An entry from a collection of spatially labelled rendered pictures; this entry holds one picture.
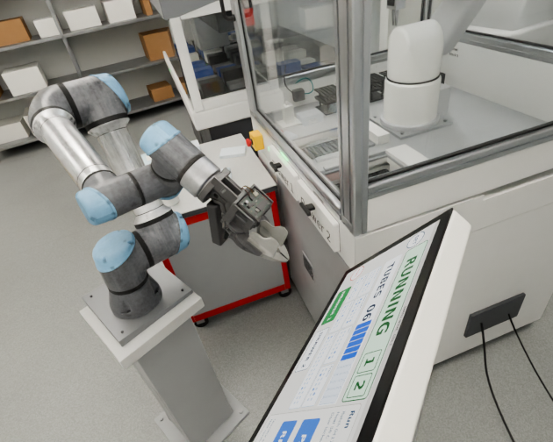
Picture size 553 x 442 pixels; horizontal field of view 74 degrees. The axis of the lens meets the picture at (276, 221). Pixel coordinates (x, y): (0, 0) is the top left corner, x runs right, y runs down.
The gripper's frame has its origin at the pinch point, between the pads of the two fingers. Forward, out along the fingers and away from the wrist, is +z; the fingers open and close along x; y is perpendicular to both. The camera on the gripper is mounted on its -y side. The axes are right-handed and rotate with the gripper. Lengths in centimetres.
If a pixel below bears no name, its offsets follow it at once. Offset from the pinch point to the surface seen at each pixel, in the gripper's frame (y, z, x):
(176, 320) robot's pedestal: -51, -7, -6
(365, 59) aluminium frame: 27.0, -14.0, 29.5
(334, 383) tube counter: 14.0, 14.8, -20.1
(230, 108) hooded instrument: -81, -64, 112
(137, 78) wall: -307, -257, 284
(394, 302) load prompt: 20.4, 14.8, -7.2
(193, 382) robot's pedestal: -81, 13, -8
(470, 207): 4, 34, 56
